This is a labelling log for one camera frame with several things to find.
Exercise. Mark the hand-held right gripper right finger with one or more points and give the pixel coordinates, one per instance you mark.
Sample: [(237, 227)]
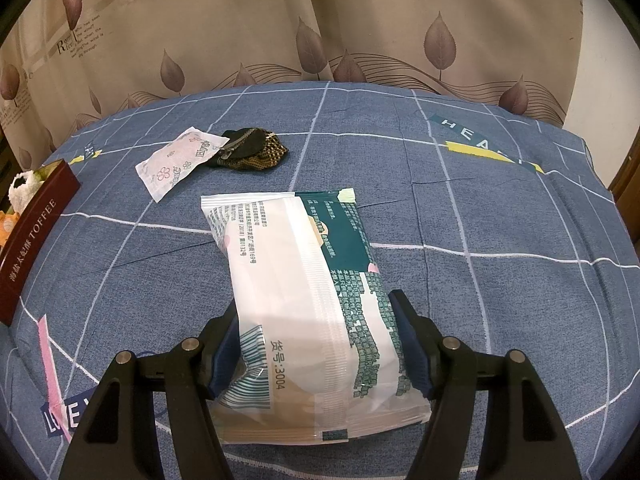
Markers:
[(411, 347)]

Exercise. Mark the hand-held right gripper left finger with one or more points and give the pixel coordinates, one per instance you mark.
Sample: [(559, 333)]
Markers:
[(220, 362)]

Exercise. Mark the white and green tissue packet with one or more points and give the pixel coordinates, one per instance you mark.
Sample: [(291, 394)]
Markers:
[(295, 280)]

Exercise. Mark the gold box with red sides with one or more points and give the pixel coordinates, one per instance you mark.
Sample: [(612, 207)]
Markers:
[(37, 240)]

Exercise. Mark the orange plush toy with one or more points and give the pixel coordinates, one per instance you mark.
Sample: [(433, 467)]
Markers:
[(6, 227)]

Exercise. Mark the white fluffy soft toy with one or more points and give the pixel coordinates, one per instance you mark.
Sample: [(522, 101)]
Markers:
[(25, 187)]

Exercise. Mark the blue checked bed sheet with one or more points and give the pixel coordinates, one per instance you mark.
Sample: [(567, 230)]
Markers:
[(500, 260)]

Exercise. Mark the small white floral sachet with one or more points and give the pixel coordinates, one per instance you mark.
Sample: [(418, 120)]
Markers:
[(172, 165)]

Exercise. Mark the black zip coin pouch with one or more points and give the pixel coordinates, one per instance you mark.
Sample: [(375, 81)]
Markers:
[(250, 152)]

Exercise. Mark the beige leaf print curtain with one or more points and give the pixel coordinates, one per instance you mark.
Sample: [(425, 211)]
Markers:
[(250, 20)]

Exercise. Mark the brown wooden door frame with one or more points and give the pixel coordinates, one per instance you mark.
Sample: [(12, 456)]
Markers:
[(627, 195)]

